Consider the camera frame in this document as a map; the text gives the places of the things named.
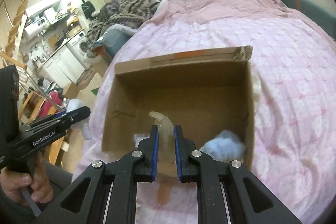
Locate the cardboard box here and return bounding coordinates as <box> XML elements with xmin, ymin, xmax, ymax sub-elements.
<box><xmin>101</xmin><ymin>46</ymin><xmax>256</xmax><ymax>177</ymax></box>

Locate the white kitchen cabinet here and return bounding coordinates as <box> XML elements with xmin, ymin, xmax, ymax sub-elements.
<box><xmin>39</xmin><ymin>46</ymin><xmax>84</xmax><ymax>84</ymax></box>

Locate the brown patterned blanket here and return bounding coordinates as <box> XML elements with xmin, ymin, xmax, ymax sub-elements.
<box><xmin>85</xmin><ymin>0</ymin><xmax>164</xmax><ymax>58</ymax></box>

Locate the white microwave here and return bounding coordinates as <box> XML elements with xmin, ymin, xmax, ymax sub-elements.
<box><xmin>25</xmin><ymin>17</ymin><xmax>50</xmax><ymax>35</ymax></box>

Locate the grey striped cat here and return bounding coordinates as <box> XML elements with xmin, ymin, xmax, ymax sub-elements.
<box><xmin>98</xmin><ymin>1</ymin><xmax>124</xmax><ymax>17</ymax></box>

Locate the red suitcase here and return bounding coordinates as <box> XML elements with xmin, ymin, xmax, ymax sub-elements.
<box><xmin>38</xmin><ymin>91</ymin><xmax>63</xmax><ymax>119</ymax></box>

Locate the person's left forearm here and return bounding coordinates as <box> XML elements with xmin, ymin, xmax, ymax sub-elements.
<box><xmin>0</xmin><ymin>187</ymin><xmax>34</xmax><ymax>224</ymax></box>

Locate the pink patterned bed quilt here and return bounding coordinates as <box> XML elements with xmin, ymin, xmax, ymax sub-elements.
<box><xmin>72</xmin><ymin>0</ymin><xmax>336</xmax><ymax>224</ymax></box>

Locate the wooden staircase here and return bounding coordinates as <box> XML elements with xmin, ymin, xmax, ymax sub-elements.
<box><xmin>0</xmin><ymin>0</ymin><xmax>29</xmax><ymax>67</ymax></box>

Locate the dark clothing on hanger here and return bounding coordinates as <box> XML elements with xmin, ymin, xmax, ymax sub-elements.
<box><xmin>81</xmin><ymin>1</ymin><xmax>96</xmax><ymax>14</ymax></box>

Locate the teal headboard cushion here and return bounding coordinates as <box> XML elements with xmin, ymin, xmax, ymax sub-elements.
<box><xmin>272</xmin><ymin>0</ymin><xmax>336</xmax><ymax>41</ymax></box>

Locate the person's left hand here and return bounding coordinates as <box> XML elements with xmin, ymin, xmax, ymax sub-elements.
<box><xmin>0</xmin><ymin>154</ymin><xmax>54</xmax><ymax>207</ymax></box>

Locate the blue plush dog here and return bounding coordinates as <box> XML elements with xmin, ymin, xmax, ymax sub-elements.
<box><xmin>198</xmin><ymin>130</ymin><xmax>246</xmax><ymax>161</ymax></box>

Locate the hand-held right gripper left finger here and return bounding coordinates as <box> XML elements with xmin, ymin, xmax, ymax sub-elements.
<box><xmin>33</xmin><ymin>125</ymin><xmax>159</xmax><ymax>224</ymax></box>

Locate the beige frilly scrunchie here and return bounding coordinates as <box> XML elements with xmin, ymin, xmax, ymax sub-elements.
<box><xmin>149</xmin><ymin>111</ymin><xmax>176</xmax><ymax>164</ymax></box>

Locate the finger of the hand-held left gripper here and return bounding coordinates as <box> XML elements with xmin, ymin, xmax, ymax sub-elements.
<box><xmin>20</xmin><ymin>106</ymin><xmax>91</xmax><ymax>136</ymax></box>
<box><xmin>28</xmin><ymin>111</ymin><xmax>68</xmax><ymax>126</ymax></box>

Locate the clear plastic bag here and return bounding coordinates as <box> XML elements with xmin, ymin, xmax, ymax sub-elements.
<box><xmin>67</xmin><ymin>98</ymin><xmax>92</xmax><ymax>140</ymax></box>

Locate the teal pillow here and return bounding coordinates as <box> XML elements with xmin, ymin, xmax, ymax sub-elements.
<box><xmin>93</xmin><ymin>25</ymin><xmax>137</xmax><ymax>59</ymax></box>

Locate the white washing machine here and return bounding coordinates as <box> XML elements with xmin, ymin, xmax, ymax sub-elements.
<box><xmin>66</xmin><ymin>30</ymin><xmax>90</xmax><ymax>59</ymax></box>

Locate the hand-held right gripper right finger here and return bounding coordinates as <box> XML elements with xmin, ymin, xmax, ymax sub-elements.
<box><xmin>173</xmin><ymin>125</ymin><xmax>302</xmax><ymax>224</ymax></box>

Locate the wooden shelf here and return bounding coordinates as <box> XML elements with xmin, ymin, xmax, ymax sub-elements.
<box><xmin>20</xmin><ymin>90</ymin><xmax>46</xmax><ymax>119</ymax></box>

